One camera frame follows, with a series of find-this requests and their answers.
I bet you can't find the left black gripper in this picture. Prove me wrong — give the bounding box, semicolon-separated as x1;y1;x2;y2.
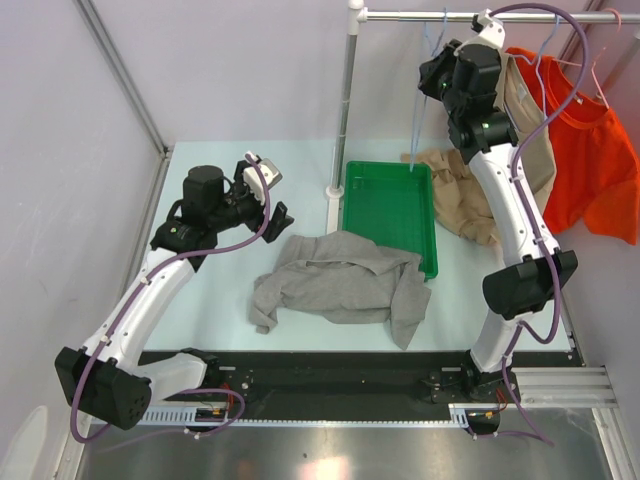
208;161;293;242

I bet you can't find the light blue hanger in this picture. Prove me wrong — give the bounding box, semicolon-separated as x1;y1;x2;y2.
409;7;448;172

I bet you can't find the grey t shirt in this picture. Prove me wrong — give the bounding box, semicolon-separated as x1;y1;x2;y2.
249;231;431;350

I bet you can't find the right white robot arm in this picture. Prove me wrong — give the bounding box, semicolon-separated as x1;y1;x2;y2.
418;40;578;401

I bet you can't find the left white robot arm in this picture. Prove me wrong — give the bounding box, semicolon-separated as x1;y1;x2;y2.
54;154;294;433

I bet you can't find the beige t shirt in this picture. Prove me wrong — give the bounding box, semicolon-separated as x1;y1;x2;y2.
401;52;557;245

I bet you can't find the blue hanger with beige shirt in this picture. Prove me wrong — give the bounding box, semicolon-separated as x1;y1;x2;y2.
503;7;561;127

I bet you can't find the pink hanger with orange shirt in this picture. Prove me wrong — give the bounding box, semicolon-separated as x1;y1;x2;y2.
551;7;623;110

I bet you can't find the orange t shirt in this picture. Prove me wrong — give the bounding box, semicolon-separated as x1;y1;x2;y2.
506;47;639;245

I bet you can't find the metal clothes rack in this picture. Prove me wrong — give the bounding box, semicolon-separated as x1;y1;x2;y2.
326;0;639;234

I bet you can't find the green plastic bin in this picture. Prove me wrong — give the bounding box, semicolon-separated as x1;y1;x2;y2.
342;161;439;280

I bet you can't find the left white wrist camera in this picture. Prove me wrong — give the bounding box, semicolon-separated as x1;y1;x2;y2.
242;152;283;206

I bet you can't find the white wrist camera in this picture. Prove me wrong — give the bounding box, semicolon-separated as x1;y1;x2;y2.
242;152;283;206
459;9;506;50

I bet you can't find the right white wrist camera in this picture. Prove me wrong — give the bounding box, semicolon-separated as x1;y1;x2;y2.
459;9;506;50

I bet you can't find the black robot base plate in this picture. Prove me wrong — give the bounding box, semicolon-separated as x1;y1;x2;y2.
134;349;586;422

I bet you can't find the aluminium corner post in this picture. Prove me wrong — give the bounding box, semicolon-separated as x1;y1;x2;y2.
72;0;174;216

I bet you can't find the white slotted cable duct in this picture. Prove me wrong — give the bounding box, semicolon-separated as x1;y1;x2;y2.
136;403;498;430

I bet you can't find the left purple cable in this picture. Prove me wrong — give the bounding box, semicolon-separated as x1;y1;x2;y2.
70;153;274;454

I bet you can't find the purple cable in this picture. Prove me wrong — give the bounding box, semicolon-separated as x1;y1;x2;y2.
70;153;274;454
487;2;592;448

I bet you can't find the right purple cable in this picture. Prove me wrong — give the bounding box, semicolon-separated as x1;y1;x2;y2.
487;2;592;448

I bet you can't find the aluminium frame rail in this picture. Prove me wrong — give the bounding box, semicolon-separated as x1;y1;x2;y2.
513;367;618;409

